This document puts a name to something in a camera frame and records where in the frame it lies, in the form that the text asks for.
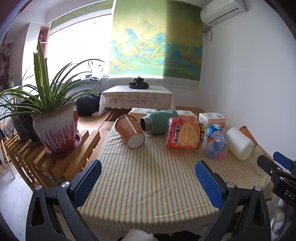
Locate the striped yellow tablecloth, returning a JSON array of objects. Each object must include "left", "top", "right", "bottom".
[{"left": 79, "top": 128, "right": 273, "bottom": 233}]

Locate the orange tissue pack right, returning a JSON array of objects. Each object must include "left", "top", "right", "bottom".
[{"left": 199, "top": 113, "right": 226, "bottom": 128}]

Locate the low table with lace cloth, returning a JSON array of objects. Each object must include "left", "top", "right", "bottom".
[{"left": 99, "top": 85, "right": 175, "bottom": 115}]

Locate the black bag on floor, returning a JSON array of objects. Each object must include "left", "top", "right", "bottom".
[{"left": 75, "top": 93, "right": 101, "bottom": 116}]

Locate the green landscape painting curtain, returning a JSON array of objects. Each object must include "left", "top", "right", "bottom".
[{"left": 109, "top": 1, "right": 203, "bottom": 81}]

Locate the dark potted plant behind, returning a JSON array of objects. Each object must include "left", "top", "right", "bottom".
[{"left": 0, "top": 69, "right": 43, "bottom": 149}]

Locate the wooden slatted plant stand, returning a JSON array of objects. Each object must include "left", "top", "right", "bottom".
[{"left": 1, "top": 130, "right": 101, "bottom": 189}]

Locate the white wall shelf unit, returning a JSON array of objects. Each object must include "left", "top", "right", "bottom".
[{"left": 22, "top": 23, "right": 50, "bottom": 85}]

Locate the green thermos bottle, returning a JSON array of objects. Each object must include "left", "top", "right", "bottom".
[{"left": 140, "top": 110, "right": 179, "bottom": 135}]

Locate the brown paper cup left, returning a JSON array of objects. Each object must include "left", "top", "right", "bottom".
[{"left": 115, "top": 114, "right": 145, "bottom": 149}]

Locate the orange tissue pack left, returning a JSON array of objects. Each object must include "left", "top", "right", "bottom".
[{"left": 128, "top": 108, "right": 157, "bottom": 124}]

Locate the spider plant in red-white pot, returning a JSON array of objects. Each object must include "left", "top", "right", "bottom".
[{"left": 0, "top": 39, "right": 106, "bottom": 158}]

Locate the orange tissue pack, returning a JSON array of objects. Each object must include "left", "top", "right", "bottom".
[
  {"left": 176, "top": 110, "right": 197, "bottom": 122},
  {"left": 128, "top": 108, "right": 157, "bottom": 124},
  {"left": 199, "top": 113, "right": 226, "bottom": 128}
]

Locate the white paper cup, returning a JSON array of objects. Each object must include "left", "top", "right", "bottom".
[{"left": 226, "top": 128, "right": 254, "bottom": 161}]

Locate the orange patterned paper cup right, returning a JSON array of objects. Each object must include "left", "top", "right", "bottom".
[{"left": 239, "top": 126, "right": 257, "bottom": 149}]

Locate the orange tissue pack middle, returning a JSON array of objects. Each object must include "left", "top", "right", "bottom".
[{"left": 176, "top": 110, "right": 197, "bottom": 122}]

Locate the white wall air conditioner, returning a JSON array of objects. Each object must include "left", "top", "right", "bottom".
[{"left": 200, "top": 0, "right": 247, "bottom": 27}]

